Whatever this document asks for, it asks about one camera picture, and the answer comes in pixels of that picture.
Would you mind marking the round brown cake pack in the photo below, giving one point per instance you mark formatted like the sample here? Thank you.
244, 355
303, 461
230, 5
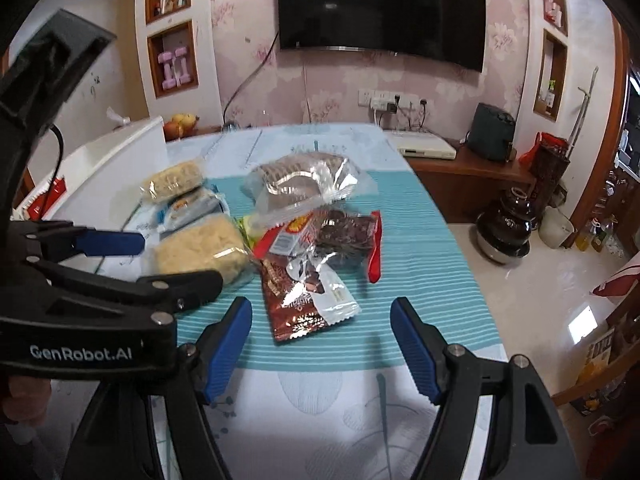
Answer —
296, 184

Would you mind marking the pink dumbbell pair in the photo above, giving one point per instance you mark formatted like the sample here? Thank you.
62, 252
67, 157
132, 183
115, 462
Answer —
175, 67

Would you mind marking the person left hand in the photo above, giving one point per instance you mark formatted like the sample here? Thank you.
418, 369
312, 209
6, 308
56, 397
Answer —
27, 400

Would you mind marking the wooden tv cabinet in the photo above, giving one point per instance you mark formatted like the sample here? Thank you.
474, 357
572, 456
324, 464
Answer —
462, 188

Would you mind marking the brown chocolate snack packet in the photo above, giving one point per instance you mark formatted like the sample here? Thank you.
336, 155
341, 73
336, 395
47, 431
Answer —
304, 296

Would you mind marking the dark red jujube packet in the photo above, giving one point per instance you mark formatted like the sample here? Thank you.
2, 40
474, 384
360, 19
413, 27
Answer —
343, 238

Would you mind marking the dark green air fryer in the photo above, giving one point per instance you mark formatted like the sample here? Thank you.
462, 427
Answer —
491, 134

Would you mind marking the fruit bowl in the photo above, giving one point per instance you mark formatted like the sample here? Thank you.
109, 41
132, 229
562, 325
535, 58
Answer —
180, 126

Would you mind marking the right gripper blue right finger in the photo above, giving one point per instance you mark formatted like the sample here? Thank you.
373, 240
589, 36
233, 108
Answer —
424, 349

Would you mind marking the white set-top box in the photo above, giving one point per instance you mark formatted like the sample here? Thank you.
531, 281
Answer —
421, 145

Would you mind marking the black wall television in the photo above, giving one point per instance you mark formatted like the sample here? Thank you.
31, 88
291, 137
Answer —
452, 31

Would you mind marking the floral white teal tablecloth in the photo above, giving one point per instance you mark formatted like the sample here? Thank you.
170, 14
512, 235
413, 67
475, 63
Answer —
341, 404

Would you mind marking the dark ceramic jar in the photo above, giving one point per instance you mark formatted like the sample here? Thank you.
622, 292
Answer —
504, 228

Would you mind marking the yellow rice cracker pack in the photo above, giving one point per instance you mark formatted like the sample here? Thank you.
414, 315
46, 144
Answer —
172, 182

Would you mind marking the wall power outlet strip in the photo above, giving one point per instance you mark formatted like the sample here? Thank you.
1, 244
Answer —
381, 99

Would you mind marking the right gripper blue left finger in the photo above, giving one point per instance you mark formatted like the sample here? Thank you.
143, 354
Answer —
219, 348

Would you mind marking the white plastic storage bin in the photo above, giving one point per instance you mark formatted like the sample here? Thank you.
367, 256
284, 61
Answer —
103, 178

